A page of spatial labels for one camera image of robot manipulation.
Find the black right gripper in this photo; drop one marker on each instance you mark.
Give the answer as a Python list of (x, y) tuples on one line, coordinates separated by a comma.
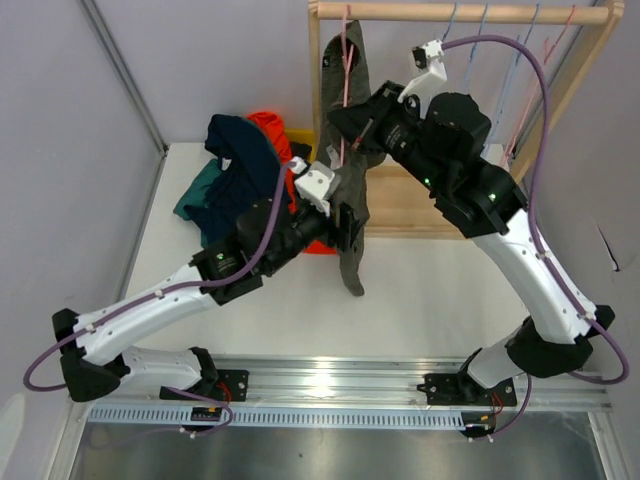
[(384, 107)]

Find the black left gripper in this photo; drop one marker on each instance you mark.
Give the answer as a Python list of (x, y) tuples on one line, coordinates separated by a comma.
[(348, 222)]

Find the orange shorts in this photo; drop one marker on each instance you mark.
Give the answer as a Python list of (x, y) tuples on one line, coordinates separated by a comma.
[(272, 126)]

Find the olive green shorts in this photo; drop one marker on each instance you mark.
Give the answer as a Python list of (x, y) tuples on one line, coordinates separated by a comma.
[(350, 167)]

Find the pink hanger with olive shorts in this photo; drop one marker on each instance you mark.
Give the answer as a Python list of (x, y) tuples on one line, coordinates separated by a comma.
[(347, 51)]

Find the navy blue shorts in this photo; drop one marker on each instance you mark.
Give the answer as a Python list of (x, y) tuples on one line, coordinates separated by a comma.
[(250, 171)]

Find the blue hanger with navy shorts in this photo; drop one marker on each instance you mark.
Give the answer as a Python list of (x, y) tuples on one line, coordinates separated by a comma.
[(450, 23)]

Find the teal green shorts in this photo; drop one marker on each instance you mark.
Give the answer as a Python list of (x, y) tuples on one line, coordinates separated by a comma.
[(195, 195)]

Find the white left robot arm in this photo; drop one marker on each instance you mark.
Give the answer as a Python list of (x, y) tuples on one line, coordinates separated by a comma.
[(99, 355)]

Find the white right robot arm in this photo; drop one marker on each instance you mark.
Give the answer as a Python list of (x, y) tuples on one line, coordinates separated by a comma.
[(441, 149)]

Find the wooden clothes rack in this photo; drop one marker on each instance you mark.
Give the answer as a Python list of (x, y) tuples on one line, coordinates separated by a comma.
[(400, 208)]

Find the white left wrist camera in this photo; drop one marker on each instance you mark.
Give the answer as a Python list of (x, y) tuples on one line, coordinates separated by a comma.
[(315, 183)]

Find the aluminium mounting rail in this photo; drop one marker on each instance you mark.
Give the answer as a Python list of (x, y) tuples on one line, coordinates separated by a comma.
[(326, 382)]

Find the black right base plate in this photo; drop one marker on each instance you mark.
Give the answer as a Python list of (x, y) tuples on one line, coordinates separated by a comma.
[(456, 389)]

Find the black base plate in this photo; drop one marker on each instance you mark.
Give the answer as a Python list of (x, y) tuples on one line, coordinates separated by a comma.
[(456, 389), (235, 385)]

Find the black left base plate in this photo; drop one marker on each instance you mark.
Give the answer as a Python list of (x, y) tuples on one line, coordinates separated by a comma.
[(235, 385)]

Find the white slotted cable duct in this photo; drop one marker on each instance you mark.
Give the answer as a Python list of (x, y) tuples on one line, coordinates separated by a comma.
[(412, 419)]

